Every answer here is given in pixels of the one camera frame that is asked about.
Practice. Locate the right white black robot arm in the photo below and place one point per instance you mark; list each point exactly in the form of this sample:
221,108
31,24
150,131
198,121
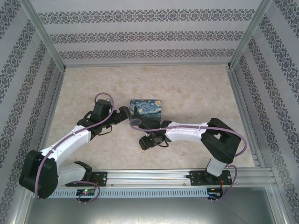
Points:
184,135

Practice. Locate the aluminium frame post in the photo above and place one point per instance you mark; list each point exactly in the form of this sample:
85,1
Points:
44,35
250,35

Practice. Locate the small circuit board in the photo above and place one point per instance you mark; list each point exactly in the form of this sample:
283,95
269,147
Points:
87,192
215,195

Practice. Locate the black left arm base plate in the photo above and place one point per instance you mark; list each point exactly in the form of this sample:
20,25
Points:
100,178

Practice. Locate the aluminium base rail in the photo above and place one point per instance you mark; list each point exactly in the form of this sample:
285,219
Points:
149,177

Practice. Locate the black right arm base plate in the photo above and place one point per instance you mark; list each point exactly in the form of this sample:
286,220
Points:
197,178

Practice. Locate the starry night print tin box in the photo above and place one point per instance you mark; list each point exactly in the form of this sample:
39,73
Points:
149,109

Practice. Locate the aluminium side rail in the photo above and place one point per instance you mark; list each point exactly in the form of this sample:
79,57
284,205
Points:
245,116
53,109

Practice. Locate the right small circuit board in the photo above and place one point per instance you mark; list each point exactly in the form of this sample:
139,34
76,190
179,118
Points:
215,195

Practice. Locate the left small circuit board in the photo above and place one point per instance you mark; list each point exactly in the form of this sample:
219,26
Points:
87,192

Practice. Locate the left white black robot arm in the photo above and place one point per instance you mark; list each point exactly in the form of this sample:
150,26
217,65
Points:
70,142

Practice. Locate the grey metal shelf sheet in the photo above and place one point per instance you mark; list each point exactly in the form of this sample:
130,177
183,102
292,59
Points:
149,212

